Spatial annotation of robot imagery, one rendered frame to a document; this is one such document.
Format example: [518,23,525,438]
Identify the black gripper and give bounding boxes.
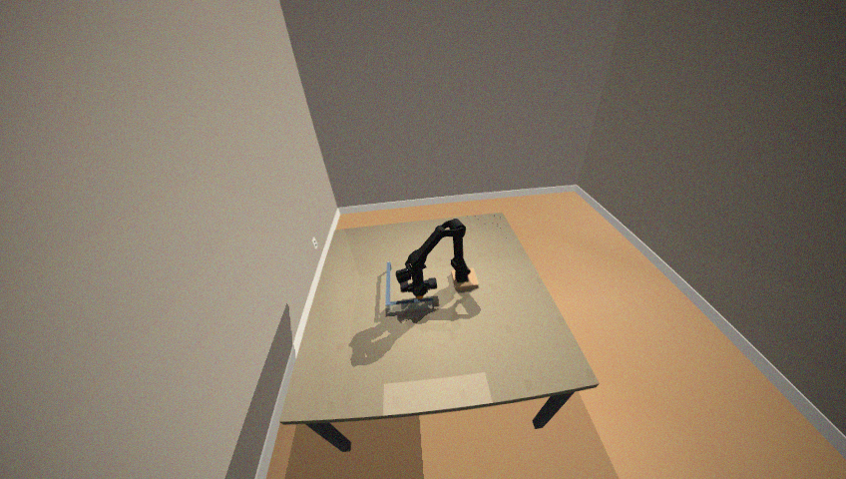
[400,276,437,294]

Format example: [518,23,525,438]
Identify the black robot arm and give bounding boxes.
[395,219,471,297]

